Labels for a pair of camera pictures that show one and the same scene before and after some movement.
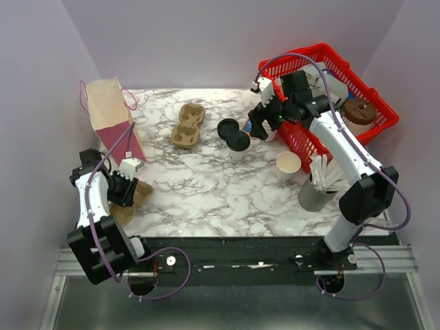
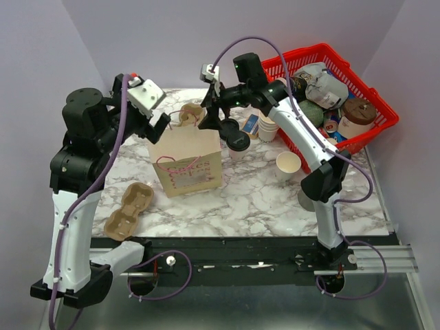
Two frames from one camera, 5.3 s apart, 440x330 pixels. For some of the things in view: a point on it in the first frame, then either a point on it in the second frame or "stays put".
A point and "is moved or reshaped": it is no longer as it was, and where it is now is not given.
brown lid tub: [358, 114] stays put
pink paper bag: [111, 118] is moved or reshaped
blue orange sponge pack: [248, 126] stays put
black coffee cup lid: [238, 141] stays put
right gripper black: [258, 115] to [211, 119]
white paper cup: [287, 163] stays put
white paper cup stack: [270, 133] stays put
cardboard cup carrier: [185, 134] stays put
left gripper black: [126, 197] to [153, 132]
